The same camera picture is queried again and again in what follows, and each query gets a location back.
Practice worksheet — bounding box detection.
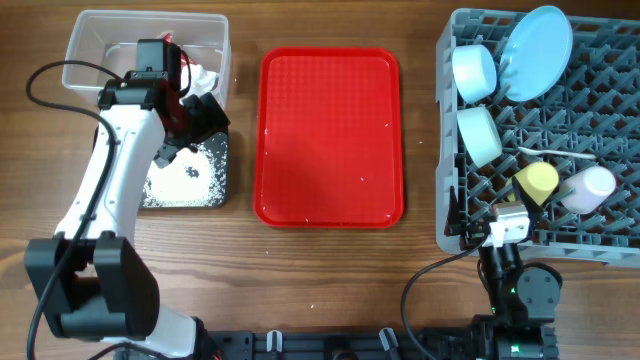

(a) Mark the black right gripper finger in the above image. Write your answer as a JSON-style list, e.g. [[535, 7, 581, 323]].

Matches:
[[444, 186, 465, 236], [511, 177, 543, 225]]

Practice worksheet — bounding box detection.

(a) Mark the yellow plastic cup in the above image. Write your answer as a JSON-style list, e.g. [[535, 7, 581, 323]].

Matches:
[[514, 162, 559, 205]]

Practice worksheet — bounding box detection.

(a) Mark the white tissue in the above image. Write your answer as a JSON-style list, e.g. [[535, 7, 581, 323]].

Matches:
[[181, 64, 219, 98]]

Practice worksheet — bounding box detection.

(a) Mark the white rice pile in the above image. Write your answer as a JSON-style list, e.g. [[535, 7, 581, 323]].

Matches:
[[140, 132, 229, 208]]

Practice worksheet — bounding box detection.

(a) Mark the pink plastic cup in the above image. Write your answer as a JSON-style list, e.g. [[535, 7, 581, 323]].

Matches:
[[560, 166, 616, 214]]

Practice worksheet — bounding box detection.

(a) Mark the white plastic spoon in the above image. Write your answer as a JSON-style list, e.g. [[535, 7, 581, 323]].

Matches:
[[518, 146, 597, 160]]

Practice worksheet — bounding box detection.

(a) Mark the red foil wrapper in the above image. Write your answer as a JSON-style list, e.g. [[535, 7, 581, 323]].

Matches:
[[159, 31, 193, 67]]

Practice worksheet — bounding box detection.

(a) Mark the mint green bowl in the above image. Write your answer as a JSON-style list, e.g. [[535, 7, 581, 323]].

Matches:
[[456, 107, 502, 168]]

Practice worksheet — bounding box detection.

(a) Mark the light blue bowl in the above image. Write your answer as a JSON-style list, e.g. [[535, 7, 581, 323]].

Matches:
[[452, 44, 497, 103]]

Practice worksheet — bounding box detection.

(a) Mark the light blue plate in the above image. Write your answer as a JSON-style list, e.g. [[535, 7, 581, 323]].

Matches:
[[499, 5, 573, 102]]

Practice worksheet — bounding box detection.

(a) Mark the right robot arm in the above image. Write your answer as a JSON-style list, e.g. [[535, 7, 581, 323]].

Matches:
[[439, 180, 563, 360]]

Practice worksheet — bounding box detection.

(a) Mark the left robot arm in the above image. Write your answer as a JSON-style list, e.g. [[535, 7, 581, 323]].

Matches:
[[24, 38, 229, 359]]

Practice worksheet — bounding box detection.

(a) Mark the black waste tray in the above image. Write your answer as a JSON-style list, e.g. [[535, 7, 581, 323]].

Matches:
[[72, 118, 229, 216]]

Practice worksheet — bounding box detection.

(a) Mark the grey dishwasher rack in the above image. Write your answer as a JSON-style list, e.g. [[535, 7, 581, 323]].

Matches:
[[435, 8, 639, 268]]

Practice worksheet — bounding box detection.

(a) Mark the clear plastic bin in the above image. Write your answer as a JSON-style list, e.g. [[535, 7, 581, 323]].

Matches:
[[66, 10, 232, 107]]

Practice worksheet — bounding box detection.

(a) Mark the red serving tray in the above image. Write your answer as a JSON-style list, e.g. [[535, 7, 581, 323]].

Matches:
[[253, 47, 404, 229]]

